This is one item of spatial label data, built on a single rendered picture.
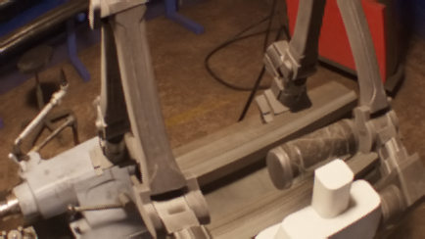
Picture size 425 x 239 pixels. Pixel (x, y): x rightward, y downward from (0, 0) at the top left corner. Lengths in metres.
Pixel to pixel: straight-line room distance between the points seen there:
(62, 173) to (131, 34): 0.78
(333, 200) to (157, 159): 0.28
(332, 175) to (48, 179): 0.92
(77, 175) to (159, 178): 0.68
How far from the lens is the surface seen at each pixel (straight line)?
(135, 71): 0.94
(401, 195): 1.09
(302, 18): 1.32
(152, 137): 0.96
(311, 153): 0.95
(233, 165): 2.14
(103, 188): 1.67
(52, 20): 4.21
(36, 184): 1.63
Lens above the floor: 2.15
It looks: 35 degrees down
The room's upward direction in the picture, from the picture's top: 5 degrees counter-clockwise
